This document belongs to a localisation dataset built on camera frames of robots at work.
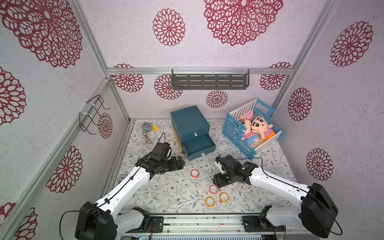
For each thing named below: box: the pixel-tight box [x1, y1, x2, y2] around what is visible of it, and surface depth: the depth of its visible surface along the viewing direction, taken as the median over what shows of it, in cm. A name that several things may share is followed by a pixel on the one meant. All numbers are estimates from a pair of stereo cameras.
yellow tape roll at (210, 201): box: [205, 196, 216, 208], surface depth 83 cm
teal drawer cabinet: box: [170, 105, 217, 161], surface depth 92 cm
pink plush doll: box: [238, 110, 259, 145], surface depth 99 cm
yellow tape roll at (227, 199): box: [219, 192, 230, 203], surface depth 83 cm
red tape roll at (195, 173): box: [190, 169, 200, 178], surface depth 94 cm
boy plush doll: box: [250, 115, 275, 141], surface depth 100 cm
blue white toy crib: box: [222, 98, 285, 161], surface depth 100 cm
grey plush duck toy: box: [141, 122, 160, 132], surface depth 112 cm
